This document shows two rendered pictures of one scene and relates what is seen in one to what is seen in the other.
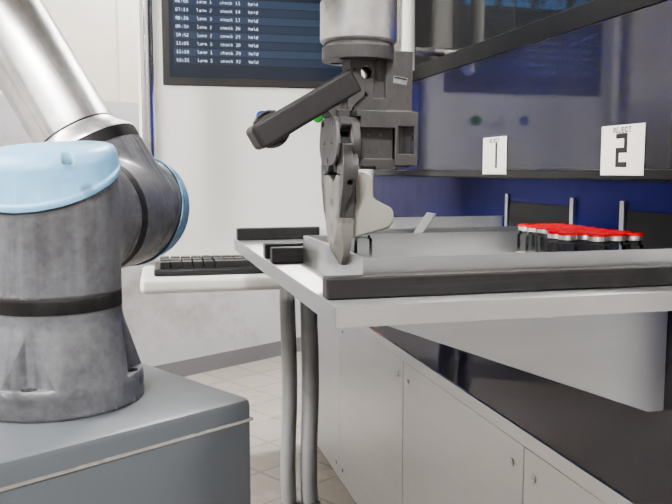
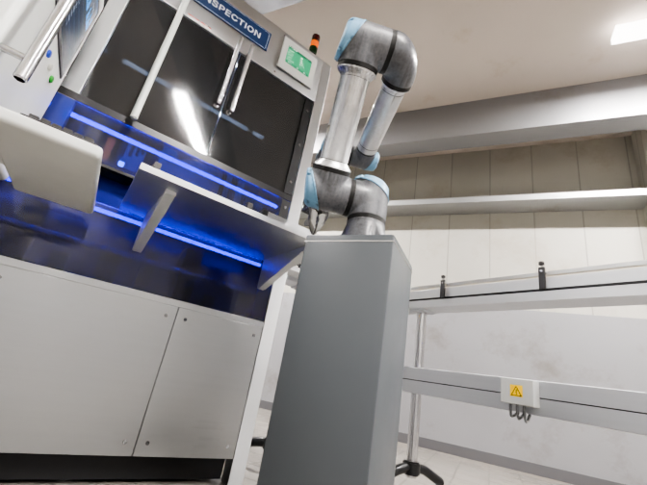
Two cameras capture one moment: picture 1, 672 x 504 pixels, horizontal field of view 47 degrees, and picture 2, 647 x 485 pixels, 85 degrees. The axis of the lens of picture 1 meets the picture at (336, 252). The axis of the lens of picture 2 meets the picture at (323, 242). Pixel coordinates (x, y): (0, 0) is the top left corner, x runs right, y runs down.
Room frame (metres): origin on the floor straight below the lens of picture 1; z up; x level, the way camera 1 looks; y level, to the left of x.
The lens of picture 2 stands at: (1.11, 1.14, 0.43)
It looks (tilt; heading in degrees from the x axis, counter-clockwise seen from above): 21 degrees up; 252
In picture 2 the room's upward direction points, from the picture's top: 10 degrees clockwise
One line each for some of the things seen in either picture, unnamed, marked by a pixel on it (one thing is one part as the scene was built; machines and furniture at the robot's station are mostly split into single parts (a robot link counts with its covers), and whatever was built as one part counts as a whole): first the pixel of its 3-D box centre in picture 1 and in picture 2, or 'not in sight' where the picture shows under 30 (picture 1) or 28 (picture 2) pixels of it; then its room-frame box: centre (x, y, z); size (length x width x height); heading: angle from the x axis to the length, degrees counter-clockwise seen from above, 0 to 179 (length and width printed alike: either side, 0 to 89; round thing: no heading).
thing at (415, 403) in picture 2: not in sight; (416, 387); (-0.03, -0.43, 0.46); 0.09 x 0.09 x 0.77; 14
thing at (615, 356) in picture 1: (520, 359); (282, 269); (0.81, -0.20, 0.79); 0.34 x 0.03 x 0.13; 104
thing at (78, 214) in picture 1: (56, 214); (366, 200); (0.70, 0.25, 0.96); 0.13 x 0.12 x 0.14; 170
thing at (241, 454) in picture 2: not in sight; (287, 230); (0.78, -0.41, 1.05); 0.07 x 0.06 x 2.10; 104
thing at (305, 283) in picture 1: (440, 262); (228, 231); (1.06, -0.14, 0.87); 0.70 x 0.48 x 0.02; 14
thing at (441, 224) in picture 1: (441, 232); not in sight; (1.24, -0.17, 0.90); 0.34 x 0.26 x 0.04; 104
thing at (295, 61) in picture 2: not in sight; (297, 63); (0.94, -0.33, 1.96); 0.21 x 0.01 x 0.21; 14
